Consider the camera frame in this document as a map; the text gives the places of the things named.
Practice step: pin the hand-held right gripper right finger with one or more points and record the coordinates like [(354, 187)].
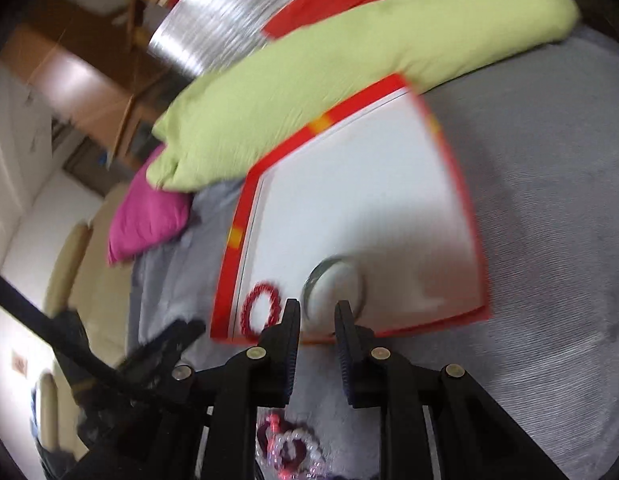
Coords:
[(345, 360)]

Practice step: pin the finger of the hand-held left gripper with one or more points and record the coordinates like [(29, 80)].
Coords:
[(172, 337)]

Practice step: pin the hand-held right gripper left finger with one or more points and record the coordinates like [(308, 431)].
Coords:
[(291, 355)]

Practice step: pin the silver bangle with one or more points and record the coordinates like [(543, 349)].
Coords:
[(309, 280)]

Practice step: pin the red cardboard box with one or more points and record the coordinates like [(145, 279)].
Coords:
[(364, 185)]

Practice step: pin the magenta pillow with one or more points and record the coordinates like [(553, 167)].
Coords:
[(149, 215)]

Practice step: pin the grey blanket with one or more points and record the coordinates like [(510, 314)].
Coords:
[(539, 260)]

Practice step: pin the wooden cabinet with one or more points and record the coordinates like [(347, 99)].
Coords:
[(64, 75)]

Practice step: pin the light green pillow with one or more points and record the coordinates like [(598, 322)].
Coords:
[(339, 60)]

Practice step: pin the silver foil cushion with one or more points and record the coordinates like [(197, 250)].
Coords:
[(214, 20)]

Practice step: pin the wooden rack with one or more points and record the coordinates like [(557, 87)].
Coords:
[(139, 5)]

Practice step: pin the red cushion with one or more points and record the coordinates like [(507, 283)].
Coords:
[(334, 0)]

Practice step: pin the beige padded bed frame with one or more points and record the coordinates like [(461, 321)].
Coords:
[(89, 280)]

